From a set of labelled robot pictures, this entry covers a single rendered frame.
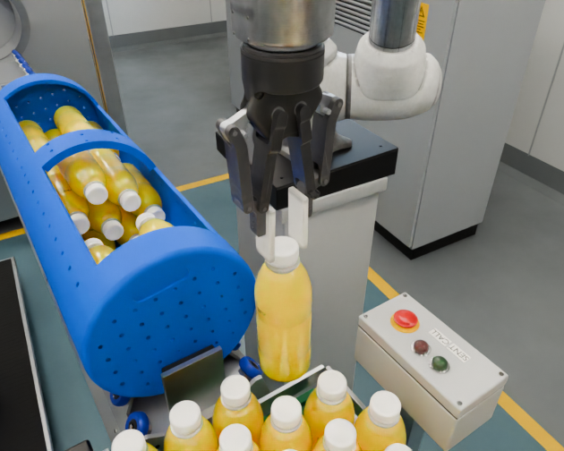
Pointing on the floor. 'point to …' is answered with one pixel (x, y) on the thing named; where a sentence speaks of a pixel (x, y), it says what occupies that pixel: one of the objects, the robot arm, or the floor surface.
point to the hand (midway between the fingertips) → (281, 225)
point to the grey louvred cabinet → (441, 114)
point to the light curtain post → (104, 60)
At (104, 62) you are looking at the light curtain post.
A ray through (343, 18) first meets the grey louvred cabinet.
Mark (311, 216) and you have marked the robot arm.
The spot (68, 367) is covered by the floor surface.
